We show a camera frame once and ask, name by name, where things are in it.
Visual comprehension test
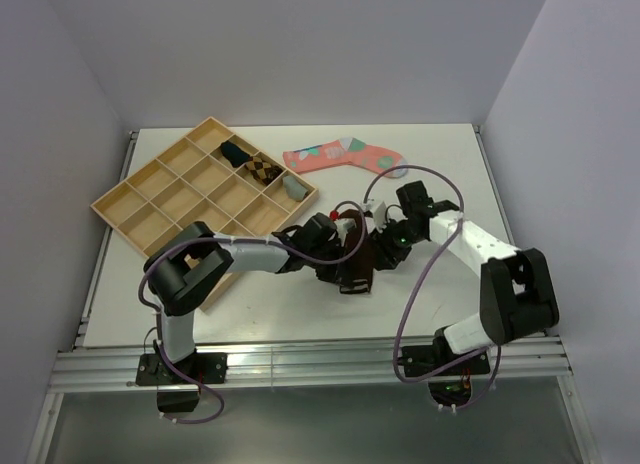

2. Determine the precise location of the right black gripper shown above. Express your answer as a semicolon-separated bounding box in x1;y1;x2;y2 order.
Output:
366;216;424;272

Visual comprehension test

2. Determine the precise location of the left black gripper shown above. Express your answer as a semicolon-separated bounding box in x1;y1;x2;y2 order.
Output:
307;241;353;289

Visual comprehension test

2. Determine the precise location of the brown striped sock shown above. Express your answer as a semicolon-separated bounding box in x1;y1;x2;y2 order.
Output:
338;209;374;295

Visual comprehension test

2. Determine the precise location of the grey sock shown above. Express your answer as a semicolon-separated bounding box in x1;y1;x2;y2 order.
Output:
282;175;308;202

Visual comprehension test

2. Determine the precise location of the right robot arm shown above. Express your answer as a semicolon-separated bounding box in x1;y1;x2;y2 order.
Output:
367;181;560;374

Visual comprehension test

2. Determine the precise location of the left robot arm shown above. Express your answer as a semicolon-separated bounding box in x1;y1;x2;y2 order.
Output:
139;213;347;383

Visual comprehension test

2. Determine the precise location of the brown argyle rolled sock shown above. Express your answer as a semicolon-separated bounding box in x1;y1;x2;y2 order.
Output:
243;156;283;186

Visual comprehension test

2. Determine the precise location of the pink patterned sock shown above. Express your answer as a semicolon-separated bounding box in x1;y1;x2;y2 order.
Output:
282;137;407;175

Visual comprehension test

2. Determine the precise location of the dark blue rolled sock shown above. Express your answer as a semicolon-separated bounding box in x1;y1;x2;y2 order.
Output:
220;140;251;168

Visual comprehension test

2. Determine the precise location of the wooden compartment tray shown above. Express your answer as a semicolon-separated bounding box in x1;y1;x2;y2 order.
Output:
92;118;319;303

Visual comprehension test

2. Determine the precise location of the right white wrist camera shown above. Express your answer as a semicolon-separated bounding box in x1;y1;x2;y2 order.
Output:
361;198;387;232

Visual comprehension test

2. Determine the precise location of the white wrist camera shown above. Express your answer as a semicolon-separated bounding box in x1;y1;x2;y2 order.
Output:
329;210;357;235
361;198;387;232

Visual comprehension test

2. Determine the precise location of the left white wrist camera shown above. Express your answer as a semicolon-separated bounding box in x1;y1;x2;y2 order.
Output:
329;210;357;235

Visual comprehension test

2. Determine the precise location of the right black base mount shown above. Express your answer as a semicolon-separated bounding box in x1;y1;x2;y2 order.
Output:
398;338;491;407

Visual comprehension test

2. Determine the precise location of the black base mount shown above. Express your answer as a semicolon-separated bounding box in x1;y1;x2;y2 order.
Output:
135;350;228;417
398;338;491;407

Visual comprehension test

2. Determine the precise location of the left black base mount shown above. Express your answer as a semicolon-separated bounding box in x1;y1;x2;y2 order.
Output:
135;350;228;417

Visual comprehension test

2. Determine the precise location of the aluminium frame rail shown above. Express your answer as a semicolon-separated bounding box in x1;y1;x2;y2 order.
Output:
47;336;572;394

